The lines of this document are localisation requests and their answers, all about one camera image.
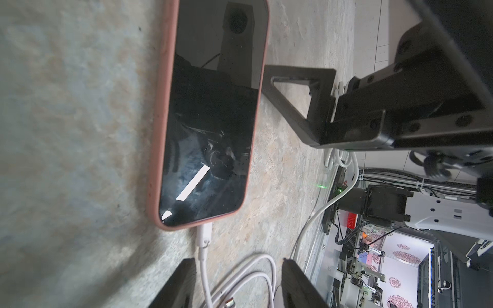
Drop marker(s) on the pink case phone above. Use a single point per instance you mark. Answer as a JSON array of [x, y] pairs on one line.
[[208, 91]]

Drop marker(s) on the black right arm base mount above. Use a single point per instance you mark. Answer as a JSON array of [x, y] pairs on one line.
[[331, 212]]

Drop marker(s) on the aluminium front rail frame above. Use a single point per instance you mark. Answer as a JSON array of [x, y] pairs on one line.
[[315, 235]]

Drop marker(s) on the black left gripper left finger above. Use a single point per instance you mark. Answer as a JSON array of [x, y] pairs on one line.
[[179, 289]]

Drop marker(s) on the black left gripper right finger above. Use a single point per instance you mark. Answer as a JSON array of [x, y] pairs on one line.
[[297, 290]]

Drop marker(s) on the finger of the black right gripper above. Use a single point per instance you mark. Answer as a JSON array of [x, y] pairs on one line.
[[303, 96]]

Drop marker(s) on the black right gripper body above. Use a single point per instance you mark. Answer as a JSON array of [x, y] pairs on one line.
[[435, 99]]

